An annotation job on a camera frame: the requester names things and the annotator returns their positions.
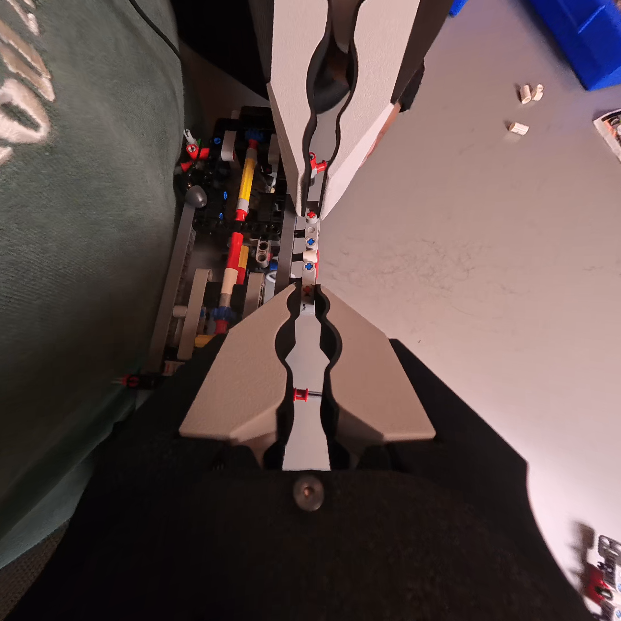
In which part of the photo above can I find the lego instruction booklet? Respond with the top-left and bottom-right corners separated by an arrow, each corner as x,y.
593,109 -> 621,163

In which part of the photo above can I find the small grey red lego assembly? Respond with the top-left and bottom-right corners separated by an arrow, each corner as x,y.
570,521 -> 621,617

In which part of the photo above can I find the multicoloured lego technic model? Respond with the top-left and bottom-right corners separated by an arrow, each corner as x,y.
114,107 -> 335,403

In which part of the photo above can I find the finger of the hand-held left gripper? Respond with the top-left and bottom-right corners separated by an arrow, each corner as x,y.
266,0 -> 335,207
320,0 -> 421,220

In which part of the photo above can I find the thin black cable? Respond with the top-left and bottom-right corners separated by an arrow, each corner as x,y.
128,0 -> 182,56

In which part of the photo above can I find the dark green embroidered sweatshirt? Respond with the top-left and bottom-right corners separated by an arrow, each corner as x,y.
0,0 -> 204,568

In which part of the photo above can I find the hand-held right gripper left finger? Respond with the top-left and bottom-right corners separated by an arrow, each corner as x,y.
179,283 -> 299,467

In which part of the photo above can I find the large blue plastic bin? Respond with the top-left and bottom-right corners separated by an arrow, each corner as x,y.
526,0 -> 621,92

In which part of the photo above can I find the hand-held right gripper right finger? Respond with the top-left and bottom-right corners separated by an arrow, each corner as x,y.
315,284 -> 437,465

